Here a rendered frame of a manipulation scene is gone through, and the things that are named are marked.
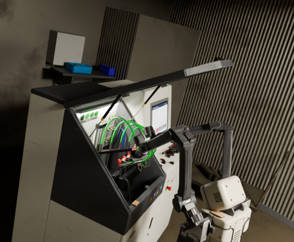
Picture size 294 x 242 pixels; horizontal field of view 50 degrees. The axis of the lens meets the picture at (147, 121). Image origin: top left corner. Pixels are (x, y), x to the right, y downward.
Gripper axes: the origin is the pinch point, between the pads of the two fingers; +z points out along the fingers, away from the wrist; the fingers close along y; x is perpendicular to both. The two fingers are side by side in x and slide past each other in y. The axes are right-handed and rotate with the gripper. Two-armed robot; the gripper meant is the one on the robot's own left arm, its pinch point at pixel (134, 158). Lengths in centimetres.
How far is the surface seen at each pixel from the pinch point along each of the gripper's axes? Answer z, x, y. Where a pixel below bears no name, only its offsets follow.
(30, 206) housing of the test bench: 50, 9, 67
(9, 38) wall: 152, -203, 57
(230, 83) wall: 155, -111, -235
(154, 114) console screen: 42, -42, -44
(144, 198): 12.8, 25.9, -3.7
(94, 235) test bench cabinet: 24, 40, 33
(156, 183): 29.4, 16.6, -22.8
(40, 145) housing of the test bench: 18, -25, 56
